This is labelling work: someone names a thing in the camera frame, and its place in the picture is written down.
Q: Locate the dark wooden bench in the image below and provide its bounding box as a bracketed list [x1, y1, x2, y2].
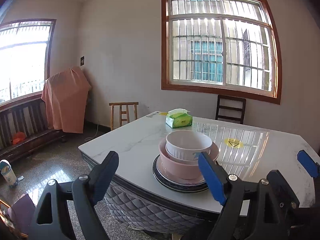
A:
[1, 99, 65, 162]

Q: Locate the large pink bowl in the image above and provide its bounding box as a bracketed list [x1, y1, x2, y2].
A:
[158, 139, 203, 180]

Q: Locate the white floral plate blue rim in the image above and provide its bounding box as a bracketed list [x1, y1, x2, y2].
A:
[152, 155, 208, 193]

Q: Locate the yellow warning sticker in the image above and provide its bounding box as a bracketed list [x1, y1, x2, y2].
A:
[224, 138, 244, 148]

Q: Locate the black wall switch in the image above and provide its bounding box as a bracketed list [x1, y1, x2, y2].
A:
[80, 56, 85, 66]

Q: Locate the side window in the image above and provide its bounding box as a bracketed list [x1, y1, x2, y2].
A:
[1, 19, 56, 103]

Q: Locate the white cable on floor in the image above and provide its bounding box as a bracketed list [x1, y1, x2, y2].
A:
[84, 122, 100, 142]

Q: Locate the rattan chair purple cushion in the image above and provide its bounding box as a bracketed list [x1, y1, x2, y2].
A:
[1, 194, 36, 239]

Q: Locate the grey quilted table skirt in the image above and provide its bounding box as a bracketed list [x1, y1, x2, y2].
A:
[81, 152, 213, 235]

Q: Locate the white ribbed cartoon bowl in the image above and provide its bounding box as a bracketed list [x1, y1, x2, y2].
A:
[165, 130, 213, 161]

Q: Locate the dark wooden chair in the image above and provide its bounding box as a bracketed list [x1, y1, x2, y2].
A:
[215, 95, 246, 124]

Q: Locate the orange object on bench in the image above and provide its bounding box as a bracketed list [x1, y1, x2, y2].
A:
[12, 132, 27, 145]

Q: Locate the white blue bottle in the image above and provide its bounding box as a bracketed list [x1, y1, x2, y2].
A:
[0, 159, 18, 187]

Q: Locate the wood framed barred window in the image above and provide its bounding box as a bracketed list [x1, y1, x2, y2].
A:
[161, 0, 282, 104]

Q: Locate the orange cloth covered furniture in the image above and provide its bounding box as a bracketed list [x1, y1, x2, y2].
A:
[41, 67, 91, 134]

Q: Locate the light wooden chair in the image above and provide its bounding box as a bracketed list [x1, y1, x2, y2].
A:
[109, 102, 139, 130]

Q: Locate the green tissue pack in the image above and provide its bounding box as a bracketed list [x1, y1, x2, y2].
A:
[165, 108, 193, 128]

